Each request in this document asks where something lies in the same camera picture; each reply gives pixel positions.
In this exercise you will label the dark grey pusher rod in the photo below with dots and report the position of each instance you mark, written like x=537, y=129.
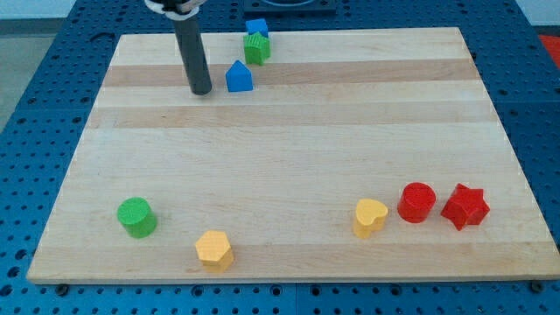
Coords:
x=193, y=55

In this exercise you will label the white rod mount collar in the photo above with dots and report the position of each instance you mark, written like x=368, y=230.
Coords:
x=175, y=9

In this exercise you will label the blue triangle block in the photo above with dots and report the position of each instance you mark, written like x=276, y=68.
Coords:
x=239, y=78

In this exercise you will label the green star block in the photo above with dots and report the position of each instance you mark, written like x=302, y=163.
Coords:
x=256, y=48

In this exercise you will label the red star block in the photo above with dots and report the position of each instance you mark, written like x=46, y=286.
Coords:
x=465, y=206

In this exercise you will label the blue cube block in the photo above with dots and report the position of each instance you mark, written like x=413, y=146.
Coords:
x=258, y=25

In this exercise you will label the green cylinder block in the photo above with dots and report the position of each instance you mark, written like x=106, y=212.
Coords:
x=136, y=217

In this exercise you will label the wooden board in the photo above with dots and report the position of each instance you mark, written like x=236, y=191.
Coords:
x=334, y=117

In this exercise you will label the yellow hexagon block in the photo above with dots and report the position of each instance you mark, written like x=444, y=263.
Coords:
x=214, y=251

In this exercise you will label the yellow heart block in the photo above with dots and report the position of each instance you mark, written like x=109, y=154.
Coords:
x=369, y=216

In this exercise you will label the red cylinder block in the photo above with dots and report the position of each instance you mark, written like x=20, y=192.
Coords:
x=417, y=200

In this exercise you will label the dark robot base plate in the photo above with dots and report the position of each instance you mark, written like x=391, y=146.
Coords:
x=254, y=7

